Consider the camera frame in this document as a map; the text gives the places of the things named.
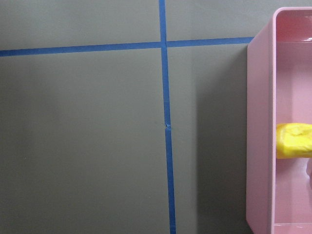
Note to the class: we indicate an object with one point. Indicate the pink plastic bin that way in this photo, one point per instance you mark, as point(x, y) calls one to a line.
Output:
point(279, 90)

